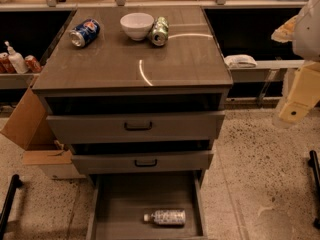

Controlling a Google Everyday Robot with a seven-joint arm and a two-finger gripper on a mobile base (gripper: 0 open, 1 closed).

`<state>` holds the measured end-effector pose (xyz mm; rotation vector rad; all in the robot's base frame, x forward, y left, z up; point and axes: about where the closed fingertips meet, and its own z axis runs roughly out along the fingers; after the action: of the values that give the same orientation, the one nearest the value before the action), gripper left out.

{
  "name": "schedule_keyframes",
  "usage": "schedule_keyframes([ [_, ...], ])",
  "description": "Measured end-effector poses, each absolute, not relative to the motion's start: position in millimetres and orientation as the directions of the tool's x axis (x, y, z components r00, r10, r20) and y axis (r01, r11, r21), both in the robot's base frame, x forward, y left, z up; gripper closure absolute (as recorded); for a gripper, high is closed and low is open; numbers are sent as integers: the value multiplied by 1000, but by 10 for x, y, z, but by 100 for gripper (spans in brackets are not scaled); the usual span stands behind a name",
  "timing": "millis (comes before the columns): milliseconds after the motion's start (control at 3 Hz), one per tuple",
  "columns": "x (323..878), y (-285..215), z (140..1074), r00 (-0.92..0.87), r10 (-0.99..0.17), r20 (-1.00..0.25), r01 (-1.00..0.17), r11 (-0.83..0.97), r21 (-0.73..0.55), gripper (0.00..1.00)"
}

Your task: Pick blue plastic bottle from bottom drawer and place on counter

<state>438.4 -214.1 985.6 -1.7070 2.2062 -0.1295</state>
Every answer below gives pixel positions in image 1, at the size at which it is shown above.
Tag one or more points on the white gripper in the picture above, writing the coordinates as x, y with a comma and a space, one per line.
308, 34

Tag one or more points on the clear plastic water bottle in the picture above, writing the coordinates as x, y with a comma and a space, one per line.
166, 217

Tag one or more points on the grey drawer cabinet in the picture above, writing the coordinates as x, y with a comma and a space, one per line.
116, 75

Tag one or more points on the grey middle drawer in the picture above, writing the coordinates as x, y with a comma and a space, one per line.
124, 163

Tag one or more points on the grey open bottom drawer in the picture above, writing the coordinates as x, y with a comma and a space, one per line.
121, 201

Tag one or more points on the grey top drawer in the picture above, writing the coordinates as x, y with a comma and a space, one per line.
90, 129

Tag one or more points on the white pump bottle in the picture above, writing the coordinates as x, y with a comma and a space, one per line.
16, 59

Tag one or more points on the white folded cloth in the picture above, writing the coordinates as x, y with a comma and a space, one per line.
240, 61

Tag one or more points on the black right base bar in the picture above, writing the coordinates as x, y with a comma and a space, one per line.
314, 164

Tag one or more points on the black base bar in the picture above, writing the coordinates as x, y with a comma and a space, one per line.
15, 183
314, 164

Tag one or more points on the green soda can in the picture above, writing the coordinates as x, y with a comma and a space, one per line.
159, 32

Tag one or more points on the white ceramic bowl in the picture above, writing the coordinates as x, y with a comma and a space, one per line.
137, 25

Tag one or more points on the blue pepsi can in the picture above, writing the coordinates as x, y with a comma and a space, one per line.
84, 33

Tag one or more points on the red soda can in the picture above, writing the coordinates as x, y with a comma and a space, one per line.
33, 64

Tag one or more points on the brown cardboard box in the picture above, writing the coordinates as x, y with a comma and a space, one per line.
27, 127

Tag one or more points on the red can at edge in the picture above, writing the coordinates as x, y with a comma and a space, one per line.
5, 62

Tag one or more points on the black left base bar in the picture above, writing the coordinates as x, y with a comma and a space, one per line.
15, 183

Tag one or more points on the black top drawer handle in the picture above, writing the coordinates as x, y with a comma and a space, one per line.
138, 127

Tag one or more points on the black drawer handle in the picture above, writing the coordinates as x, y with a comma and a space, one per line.
138, 127
146, 163

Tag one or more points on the black middle drawer handle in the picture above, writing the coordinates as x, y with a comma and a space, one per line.
146, 163

